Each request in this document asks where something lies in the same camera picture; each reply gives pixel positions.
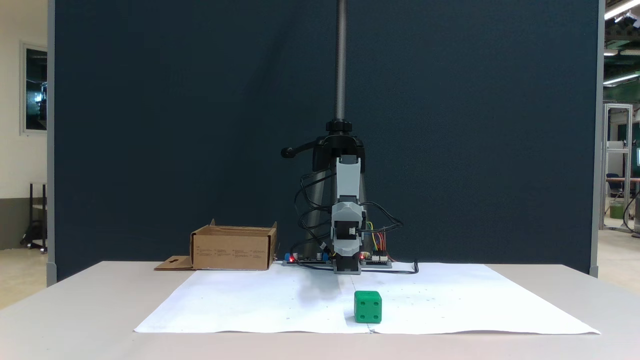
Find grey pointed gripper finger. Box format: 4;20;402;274
334;239;362;256

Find green dice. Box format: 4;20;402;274
354;290;383;324

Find blue circuit board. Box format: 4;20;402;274
283;252;331;267

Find white paper sheet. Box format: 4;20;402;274
134;262;601;335

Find brown cardboard box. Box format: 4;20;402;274
154;218;279;272

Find black tripod with metal pole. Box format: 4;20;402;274
280;0;372;256

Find dark blue partition panel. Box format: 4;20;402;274
47;0;606;287

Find blue office chair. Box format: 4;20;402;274
606;173;626;201

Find ceiling light strip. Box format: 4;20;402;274
603;72;640;86
604;0;640;21

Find white framed window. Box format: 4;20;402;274
20;42;49;136

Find circuit board with jumper wires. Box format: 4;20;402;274
360;252;394;269

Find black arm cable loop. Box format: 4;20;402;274
293;170;337;258
360;201;404;236

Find long black cable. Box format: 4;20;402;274
360;260;420;275

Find aluminium frame rack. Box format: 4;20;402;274
601;102;635;232

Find black cart frame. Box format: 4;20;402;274
20;182;48;254

